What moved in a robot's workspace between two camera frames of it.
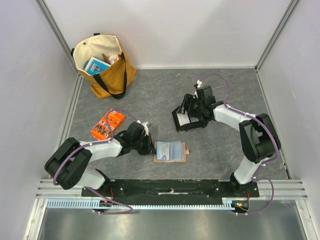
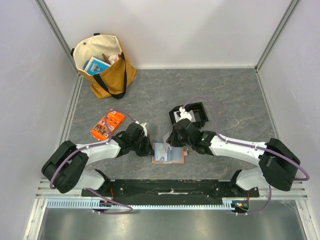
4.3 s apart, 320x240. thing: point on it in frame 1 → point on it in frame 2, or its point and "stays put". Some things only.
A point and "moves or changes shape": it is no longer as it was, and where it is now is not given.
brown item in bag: [105, 59] stays put
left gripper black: [149, 148] stays put
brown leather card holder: [173, 151] moves or changes shape
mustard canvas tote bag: [112, 82] stays put
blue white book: [96, 66] stays put
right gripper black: [189, 113] → [172, 139]
